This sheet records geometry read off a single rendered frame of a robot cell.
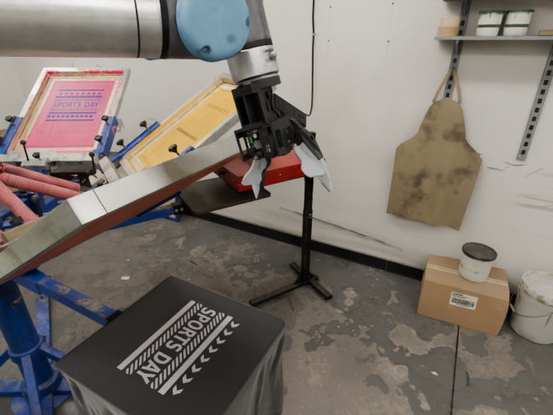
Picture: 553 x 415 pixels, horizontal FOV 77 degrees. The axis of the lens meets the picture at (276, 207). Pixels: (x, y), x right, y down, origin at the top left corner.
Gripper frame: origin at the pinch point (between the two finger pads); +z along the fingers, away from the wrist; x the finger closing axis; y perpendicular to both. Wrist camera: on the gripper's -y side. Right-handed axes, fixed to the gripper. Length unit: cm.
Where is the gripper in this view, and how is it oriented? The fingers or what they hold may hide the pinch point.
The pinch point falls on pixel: (294, 194)
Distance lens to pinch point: 62.3
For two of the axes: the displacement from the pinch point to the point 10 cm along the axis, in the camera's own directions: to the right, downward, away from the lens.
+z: 2.6, 9.2, 2.9
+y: -4.8, 3.9, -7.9
